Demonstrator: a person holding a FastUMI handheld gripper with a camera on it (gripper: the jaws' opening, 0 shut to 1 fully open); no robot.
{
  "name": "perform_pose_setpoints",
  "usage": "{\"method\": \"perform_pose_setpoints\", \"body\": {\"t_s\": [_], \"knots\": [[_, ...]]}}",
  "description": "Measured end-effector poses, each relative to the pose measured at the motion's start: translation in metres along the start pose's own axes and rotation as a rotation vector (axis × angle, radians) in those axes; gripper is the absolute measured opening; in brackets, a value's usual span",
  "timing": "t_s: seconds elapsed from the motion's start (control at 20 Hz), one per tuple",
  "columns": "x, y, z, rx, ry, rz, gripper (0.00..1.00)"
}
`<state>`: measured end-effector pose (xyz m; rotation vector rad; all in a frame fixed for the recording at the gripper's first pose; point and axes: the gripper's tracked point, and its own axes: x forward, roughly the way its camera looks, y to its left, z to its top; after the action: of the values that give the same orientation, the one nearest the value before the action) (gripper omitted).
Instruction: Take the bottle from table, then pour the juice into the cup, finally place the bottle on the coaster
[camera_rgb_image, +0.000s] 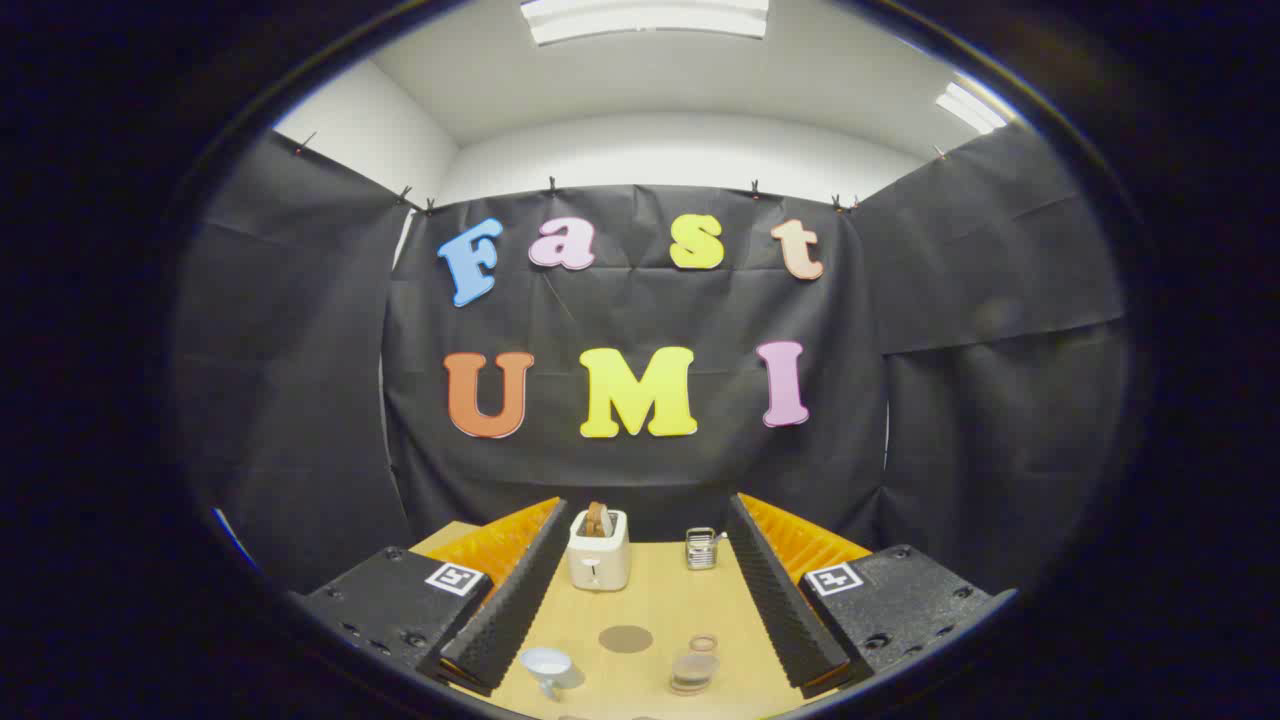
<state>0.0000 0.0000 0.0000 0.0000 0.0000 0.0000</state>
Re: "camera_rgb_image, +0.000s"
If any long ceiling light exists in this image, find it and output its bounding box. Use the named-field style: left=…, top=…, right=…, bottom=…
left=519, top=0, right=771, bottom=47

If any white toaster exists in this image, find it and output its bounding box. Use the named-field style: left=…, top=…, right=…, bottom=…
left=567, top=509, right=632, bottom=592

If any black backdrop cloth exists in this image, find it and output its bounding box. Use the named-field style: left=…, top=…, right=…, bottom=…
left=170, top=120, right=1131, bottom=601

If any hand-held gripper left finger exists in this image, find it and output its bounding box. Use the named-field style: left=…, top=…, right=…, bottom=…
left=290, top=497, right=569, bottom=698

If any pale blue cup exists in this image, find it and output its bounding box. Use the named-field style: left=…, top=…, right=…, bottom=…
left=519, top=646, right=574, bottom=700

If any small ceiling light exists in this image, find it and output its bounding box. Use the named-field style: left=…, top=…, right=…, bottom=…
left=934, top=80, right=1010, bottom=135

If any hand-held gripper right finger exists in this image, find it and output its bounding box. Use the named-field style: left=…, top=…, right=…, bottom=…
left=727, top=492, right=1019, bottom=699

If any clear plastic juice bottle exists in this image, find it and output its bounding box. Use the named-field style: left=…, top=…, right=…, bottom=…
left=669, top=633, right=721, bottom=697

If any wooden table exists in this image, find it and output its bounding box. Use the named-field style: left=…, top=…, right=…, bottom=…
left=410, top=520, right=841, bottom=720

